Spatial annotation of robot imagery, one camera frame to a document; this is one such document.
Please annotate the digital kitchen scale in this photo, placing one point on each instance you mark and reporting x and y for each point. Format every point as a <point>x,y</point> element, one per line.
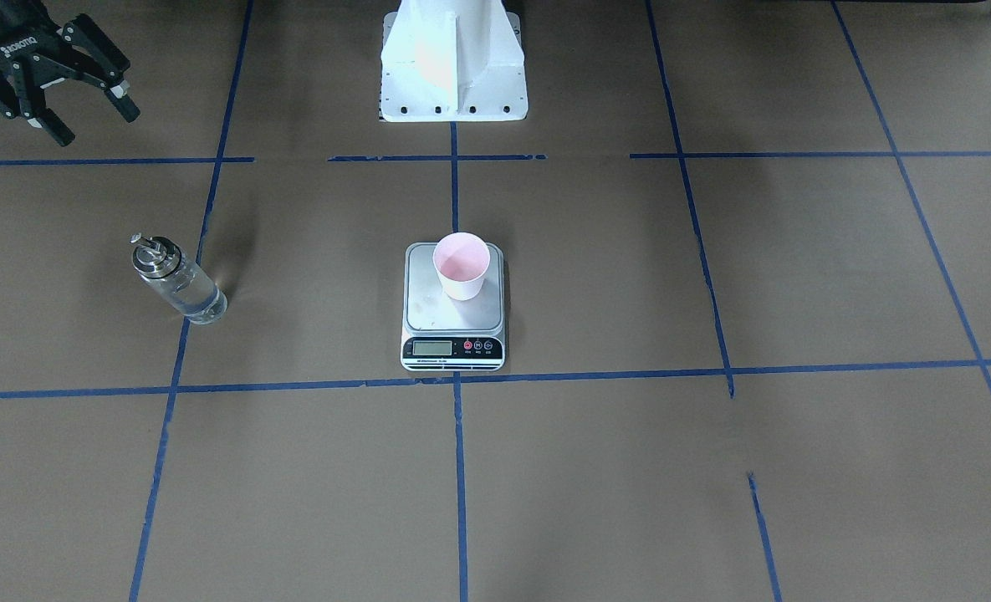
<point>443,334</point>

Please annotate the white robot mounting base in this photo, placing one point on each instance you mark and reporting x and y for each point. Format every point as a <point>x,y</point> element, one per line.
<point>452,61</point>

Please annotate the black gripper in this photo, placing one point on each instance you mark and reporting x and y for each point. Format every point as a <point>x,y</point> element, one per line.
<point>20,46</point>

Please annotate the pink paper cup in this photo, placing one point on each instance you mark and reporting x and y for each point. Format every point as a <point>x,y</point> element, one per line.
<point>461,261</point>

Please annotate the glass sauce bottle metal spout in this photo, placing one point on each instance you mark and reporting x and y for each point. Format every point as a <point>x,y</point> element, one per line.
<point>179,280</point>

